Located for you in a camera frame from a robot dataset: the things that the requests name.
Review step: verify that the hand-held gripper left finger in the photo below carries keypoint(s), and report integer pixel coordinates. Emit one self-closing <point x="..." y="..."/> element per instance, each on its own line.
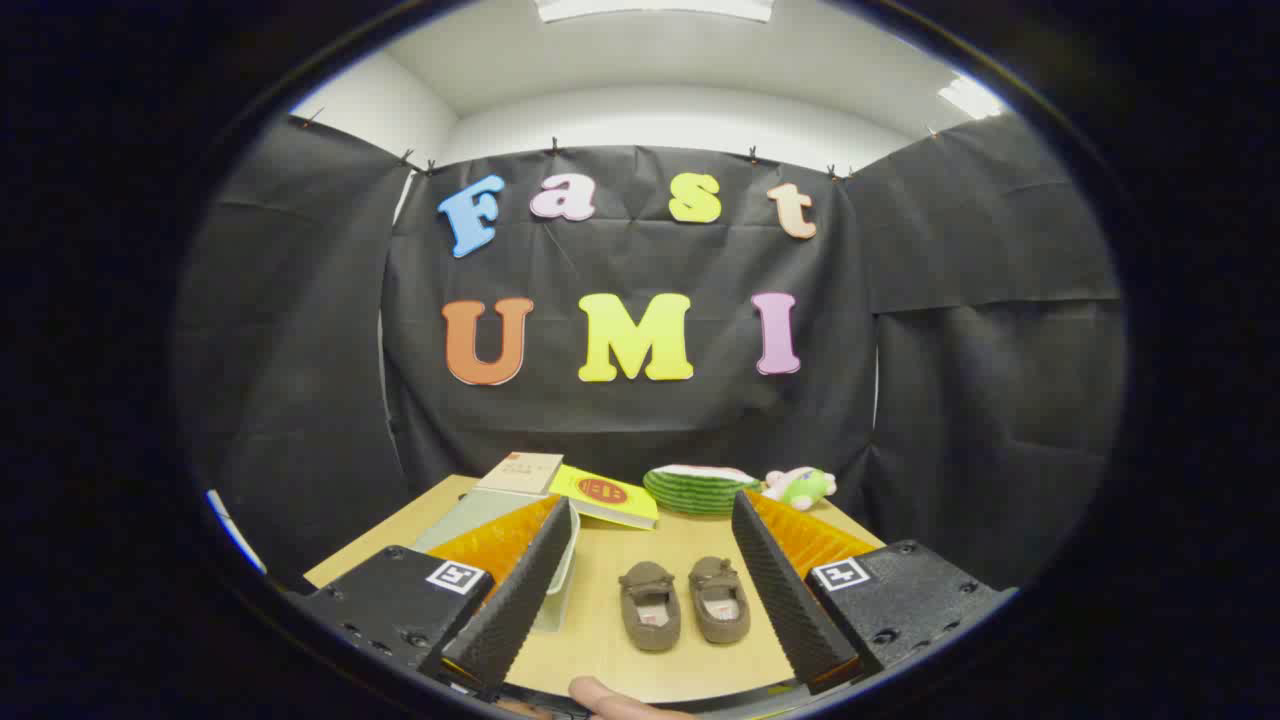
<point x="515" y="610"/>

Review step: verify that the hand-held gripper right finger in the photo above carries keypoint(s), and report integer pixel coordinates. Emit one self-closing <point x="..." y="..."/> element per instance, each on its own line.
<point x="790" y="600"/>

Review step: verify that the brown felt shoe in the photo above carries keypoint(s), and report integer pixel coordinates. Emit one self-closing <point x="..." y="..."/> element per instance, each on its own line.
<point x="718" y="600"/>
<point x="650" y="610"/>

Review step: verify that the white fabric storage box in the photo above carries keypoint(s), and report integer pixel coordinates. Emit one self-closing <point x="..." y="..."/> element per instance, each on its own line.
<point x="465" y="515"/>

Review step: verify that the pink and green plush toy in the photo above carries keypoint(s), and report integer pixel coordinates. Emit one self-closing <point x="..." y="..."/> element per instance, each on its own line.
<point x="800" y="488"/>

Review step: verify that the beige book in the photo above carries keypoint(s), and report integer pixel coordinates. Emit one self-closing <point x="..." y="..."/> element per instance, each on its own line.
<point x="520" y="472"/>

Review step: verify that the watermelon slice plush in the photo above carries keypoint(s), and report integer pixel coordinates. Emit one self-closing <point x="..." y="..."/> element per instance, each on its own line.
<point x="700" y="492"/>

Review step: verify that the yellow book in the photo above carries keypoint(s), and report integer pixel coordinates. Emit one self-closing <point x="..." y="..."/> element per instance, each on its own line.
<point x="605" y="495"/>

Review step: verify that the small ceiling light panel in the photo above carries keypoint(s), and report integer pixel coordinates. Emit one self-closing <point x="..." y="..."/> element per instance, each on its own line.
<point x="970" y="98"/>

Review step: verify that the long ceiling light panel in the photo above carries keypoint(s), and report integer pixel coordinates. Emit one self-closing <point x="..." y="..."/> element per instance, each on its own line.
<point x="655" y="8"/>

